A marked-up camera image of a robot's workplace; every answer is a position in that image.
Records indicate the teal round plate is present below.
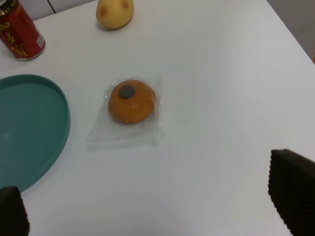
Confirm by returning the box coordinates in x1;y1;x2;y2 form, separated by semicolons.
0;74;71;192

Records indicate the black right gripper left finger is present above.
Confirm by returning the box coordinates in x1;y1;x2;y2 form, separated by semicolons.
0;186;30;236

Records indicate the orange bun in plastic wrapper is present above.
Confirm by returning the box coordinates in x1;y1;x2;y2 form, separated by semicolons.
87;76;163;149

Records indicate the red beverage can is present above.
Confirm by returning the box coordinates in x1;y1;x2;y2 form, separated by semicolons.
0;0;46;60

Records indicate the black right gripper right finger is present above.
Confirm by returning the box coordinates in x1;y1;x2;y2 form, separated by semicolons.
268;149;315;236

